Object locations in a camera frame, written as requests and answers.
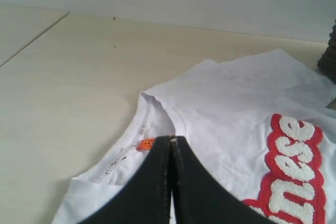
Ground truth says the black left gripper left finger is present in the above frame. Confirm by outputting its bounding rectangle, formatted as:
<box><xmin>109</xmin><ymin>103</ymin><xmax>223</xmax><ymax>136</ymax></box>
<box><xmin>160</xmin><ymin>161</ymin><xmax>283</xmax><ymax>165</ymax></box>
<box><xmin>83</xmin><ymin>136</ymin><xmax>173</xmax><ymax>223</ymax></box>

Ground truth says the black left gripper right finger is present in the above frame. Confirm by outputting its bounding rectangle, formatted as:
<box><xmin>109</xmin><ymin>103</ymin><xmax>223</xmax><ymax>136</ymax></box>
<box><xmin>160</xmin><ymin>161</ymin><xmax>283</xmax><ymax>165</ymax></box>
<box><xmin>170</xmin><ymin>136</ymin><xmax>273</xmax><ymax>224</ymax></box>

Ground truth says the white t-shirt red lettering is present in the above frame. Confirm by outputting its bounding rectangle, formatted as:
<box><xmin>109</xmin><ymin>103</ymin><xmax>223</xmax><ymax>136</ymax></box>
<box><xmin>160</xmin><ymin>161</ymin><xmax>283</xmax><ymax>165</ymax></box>
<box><xmin>53</xmin><ymin>50</ymin><xmax>335</xmax><ymax>223</ymax></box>

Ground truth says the brown wicker basket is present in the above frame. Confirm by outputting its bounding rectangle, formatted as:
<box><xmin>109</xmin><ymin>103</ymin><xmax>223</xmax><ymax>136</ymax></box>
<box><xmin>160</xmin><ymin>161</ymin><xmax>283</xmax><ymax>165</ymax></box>
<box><xmin>317</xmin><ymin>24</ymin><xmax>336</xmax><ymax>81</ymax></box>

